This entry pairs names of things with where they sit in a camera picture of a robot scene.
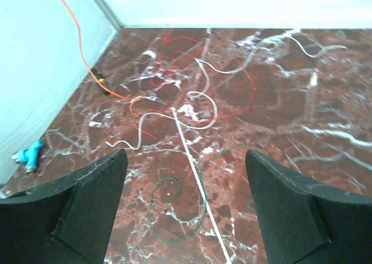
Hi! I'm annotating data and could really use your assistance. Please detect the white wire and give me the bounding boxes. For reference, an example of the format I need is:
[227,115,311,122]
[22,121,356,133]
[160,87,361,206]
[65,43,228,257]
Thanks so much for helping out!
[104,36,349,151]

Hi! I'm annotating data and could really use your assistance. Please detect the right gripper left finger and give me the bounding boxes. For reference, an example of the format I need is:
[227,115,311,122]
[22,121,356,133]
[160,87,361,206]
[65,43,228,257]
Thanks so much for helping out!
[1,149,128,263]

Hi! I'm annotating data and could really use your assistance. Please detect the long white zip tie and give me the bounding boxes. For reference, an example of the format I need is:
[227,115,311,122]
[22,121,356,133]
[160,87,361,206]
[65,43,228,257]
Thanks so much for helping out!
[171,107,232,264]

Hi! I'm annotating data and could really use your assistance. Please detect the orange wire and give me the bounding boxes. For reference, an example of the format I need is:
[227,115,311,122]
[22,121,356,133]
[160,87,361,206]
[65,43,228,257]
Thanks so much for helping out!
[37,0,158,140]

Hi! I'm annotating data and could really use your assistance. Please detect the green wire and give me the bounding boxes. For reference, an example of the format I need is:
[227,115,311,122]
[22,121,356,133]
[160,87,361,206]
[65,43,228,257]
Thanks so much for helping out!
[146,144,270,243]

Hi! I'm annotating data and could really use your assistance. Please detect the blue plastic fitting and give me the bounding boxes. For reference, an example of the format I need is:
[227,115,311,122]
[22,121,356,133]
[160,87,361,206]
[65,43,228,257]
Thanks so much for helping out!
[11,140,44,174]

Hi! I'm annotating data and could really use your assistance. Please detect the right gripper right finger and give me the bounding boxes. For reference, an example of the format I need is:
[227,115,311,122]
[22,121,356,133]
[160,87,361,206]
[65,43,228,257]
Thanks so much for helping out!
[245,150,371,263]

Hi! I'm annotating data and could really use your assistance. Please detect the thin red wire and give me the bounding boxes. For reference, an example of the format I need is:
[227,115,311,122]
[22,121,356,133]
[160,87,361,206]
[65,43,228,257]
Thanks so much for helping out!
[151,35,257,124]

